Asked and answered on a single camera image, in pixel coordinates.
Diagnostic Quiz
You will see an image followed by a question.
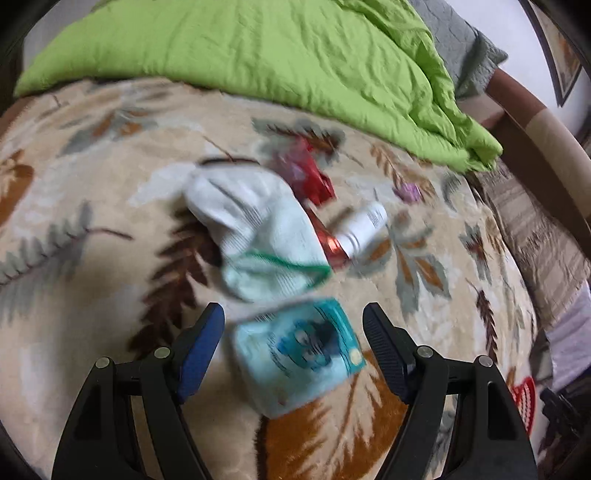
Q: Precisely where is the striped pillow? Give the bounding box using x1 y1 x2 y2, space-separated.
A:
480 161 591 324

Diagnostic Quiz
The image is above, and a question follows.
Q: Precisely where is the grey quilted pillow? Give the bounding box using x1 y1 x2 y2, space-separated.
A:
409 0 509 100

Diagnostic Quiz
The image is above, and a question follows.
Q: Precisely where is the red plastic basket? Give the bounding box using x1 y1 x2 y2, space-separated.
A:
510 376 539 435

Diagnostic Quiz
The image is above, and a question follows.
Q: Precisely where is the blue tissue pack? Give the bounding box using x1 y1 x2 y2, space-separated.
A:
231 298 368 418

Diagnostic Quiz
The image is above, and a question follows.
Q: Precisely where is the white sock green trim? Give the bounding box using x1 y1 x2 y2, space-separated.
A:
185 166 333 303

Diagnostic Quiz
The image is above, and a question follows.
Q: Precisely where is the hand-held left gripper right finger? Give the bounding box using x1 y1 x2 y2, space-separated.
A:
362 302 540 480

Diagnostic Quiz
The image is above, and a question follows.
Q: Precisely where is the green quilt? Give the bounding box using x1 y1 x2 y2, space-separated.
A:
14 0 504 174

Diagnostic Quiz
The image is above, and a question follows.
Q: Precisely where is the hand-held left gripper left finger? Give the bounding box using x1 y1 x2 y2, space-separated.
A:
51 302 226 480

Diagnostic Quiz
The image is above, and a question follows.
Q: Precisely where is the red snack wrapper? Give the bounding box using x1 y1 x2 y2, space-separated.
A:
270 138 354 271

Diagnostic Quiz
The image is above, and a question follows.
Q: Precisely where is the dark framed wall picture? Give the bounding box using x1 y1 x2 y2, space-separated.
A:
519 0 585 109

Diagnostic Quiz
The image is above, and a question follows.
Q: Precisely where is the white plastic bottle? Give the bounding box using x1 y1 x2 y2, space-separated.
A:
335 200 389 259

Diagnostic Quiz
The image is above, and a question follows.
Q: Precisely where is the lilac tablecloth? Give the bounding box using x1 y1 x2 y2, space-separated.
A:
545 286 591 393

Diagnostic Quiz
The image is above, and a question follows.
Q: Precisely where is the brown sofa armrest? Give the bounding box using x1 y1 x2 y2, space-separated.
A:
480 69 591 158

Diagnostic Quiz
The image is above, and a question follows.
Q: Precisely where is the leaf printed blanket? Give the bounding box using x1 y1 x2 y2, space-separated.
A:
0 76 550 480

